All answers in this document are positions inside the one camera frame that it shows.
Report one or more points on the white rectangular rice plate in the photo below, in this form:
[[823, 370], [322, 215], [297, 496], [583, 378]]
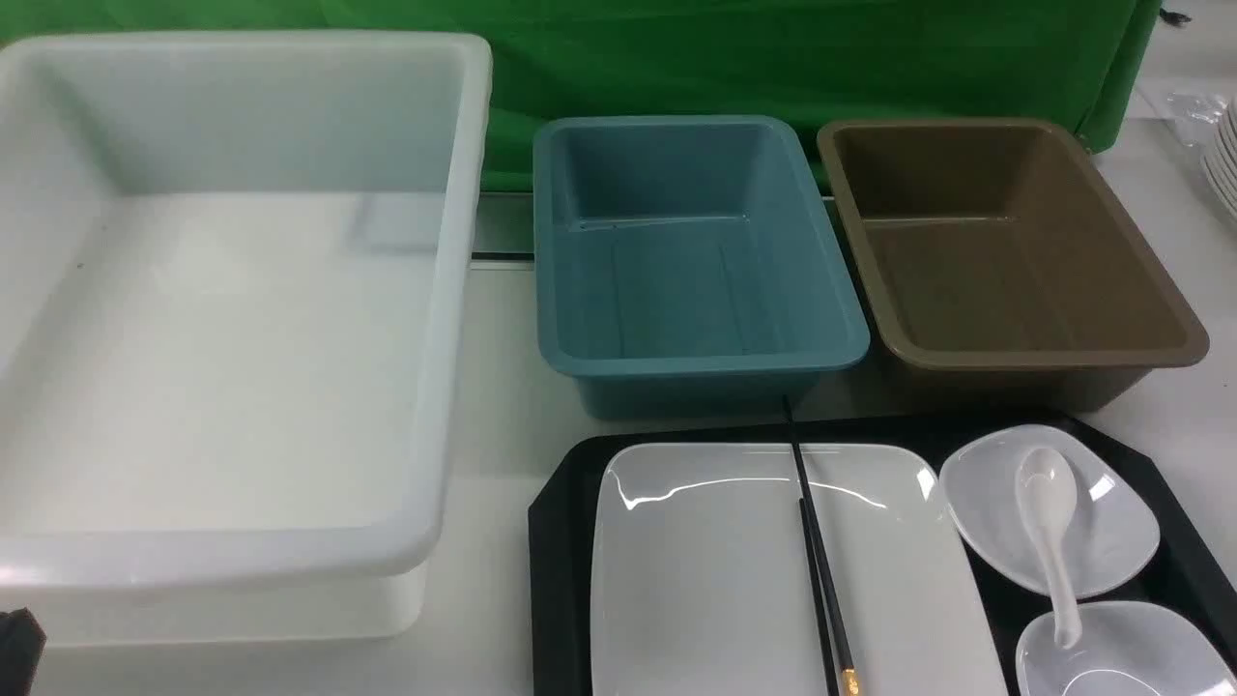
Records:
[[700, 582]]

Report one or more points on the black chopstick gold band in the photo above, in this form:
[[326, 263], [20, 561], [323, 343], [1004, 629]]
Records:
[[849, 683]]

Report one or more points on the white ceramic soup spoon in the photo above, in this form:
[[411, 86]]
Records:
[[1046, 493]]

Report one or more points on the white bowl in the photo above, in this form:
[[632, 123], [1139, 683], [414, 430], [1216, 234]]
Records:
[[1126, 648], [1112, 536]]

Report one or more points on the teal plastic bin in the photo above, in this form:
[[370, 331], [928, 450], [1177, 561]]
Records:
[[686, 266]]

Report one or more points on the green backdrop cloth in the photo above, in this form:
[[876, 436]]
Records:
[[807, 63]]

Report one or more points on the brown plastic bin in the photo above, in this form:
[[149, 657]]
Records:
[[997, 267]]

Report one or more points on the large white plastic tub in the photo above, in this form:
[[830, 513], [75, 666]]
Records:
[[233, 284]]

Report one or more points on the clear plastic wrap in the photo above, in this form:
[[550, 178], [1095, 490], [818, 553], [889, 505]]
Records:
[[1195, 116]]

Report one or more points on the stack of white plates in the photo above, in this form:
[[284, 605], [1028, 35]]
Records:
[[1218, 159]]

